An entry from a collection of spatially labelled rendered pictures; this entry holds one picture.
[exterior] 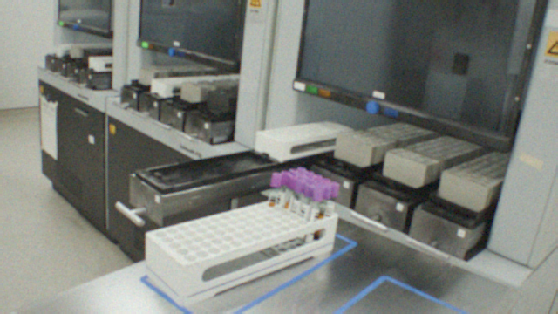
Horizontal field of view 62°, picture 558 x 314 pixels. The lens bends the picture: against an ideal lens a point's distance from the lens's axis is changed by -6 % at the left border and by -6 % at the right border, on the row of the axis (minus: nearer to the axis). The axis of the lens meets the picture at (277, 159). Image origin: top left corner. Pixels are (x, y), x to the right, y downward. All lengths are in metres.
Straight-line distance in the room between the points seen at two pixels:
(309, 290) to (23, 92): 4.11
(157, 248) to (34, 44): 4.01
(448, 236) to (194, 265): 0.61
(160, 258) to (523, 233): 0.75
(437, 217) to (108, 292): 0.69
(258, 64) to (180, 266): 0.96
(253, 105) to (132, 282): 0.93
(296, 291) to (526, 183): 0.58
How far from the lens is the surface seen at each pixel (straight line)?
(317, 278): 0.74
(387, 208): 1.14
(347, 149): 1.27
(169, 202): 1.01
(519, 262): 1.15
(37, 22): 4.59
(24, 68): 4.61
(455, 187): 1.13
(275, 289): 0.70
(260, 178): 1.16
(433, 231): 1.10
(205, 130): 1.57
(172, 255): 0.64
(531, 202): 1.09
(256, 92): 1.50
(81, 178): 2.53
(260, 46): 1.49
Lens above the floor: 1.21
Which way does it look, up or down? 18 degrees down
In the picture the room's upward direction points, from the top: 7 degrees clockwise
